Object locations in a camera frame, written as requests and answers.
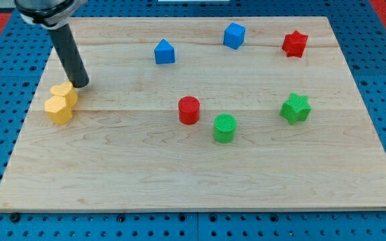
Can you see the red star block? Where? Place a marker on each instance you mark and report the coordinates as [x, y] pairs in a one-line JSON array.
[[294, 44]]

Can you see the yellow heart block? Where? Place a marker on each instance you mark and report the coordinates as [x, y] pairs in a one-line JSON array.
[[66, 90]]

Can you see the yellow hexagon block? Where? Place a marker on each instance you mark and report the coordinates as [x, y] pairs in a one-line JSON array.
[[58, 110]]

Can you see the green cylinder block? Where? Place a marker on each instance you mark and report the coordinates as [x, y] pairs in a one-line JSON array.
[[224, 128]]

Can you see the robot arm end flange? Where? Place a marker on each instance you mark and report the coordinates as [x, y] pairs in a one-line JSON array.
[[50, 14]]

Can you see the green star block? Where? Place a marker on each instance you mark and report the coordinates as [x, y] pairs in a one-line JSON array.
[[295, 109]]

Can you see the wooden board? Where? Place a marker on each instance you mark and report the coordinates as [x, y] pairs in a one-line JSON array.
[[125, 149]]

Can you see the red cylinder block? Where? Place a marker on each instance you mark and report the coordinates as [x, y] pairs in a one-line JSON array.
[[189, 110]]

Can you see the blue cube block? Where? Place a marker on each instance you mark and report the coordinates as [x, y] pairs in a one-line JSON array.
[[234, 35]]

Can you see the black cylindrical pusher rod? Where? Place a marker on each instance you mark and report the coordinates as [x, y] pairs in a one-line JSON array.
[[69, 56]]

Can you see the blue triangle block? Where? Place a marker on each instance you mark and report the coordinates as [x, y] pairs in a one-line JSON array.
[[164, 53]]

